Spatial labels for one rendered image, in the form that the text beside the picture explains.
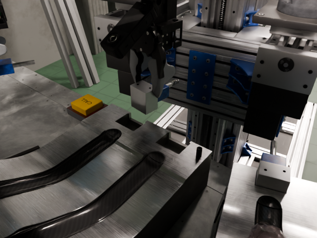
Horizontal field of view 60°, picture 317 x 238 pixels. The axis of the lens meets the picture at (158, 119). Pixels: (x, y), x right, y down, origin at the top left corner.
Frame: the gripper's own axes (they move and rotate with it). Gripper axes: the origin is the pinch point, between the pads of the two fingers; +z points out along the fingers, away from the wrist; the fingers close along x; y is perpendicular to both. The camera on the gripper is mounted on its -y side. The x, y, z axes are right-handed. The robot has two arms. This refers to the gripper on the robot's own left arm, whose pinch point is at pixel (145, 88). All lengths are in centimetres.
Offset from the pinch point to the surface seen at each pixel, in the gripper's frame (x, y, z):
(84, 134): 1.0, -15.6, 4.5
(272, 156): -27.3, 7.1, 6.3
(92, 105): 16.0, -4.6, 9.5
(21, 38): 231, 52, 58
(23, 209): -10.9, -31.6, 1.2
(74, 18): 180, 82, 36
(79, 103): 19.1, -6.5, 9.5
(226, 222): -29.2, -10.9, 6.2
